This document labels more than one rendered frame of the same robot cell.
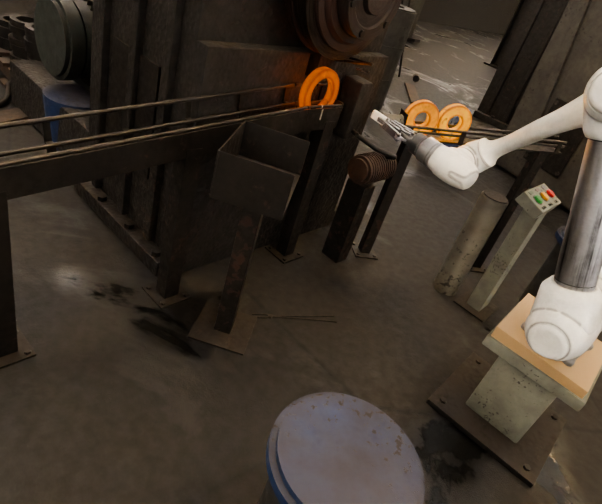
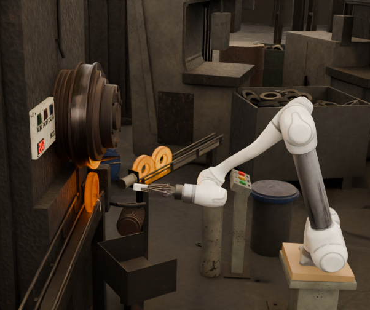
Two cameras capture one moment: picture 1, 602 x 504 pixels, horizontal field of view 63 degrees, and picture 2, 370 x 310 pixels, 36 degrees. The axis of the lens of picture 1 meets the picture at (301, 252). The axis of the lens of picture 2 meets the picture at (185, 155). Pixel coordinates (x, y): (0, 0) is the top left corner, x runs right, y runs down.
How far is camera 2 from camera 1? 1.26 m
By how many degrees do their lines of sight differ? 33
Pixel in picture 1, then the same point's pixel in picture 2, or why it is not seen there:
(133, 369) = not seen: outside the picture
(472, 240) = (216, 229)
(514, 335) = (303, 271)
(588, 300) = (335, 230)
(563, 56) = (146, 61)
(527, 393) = (324, 299)
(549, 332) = (331, 258)
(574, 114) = (270, 139)
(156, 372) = not seen: outside the picture
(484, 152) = (217, 176)
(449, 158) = (208, 192)
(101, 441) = not seen: outside the picture
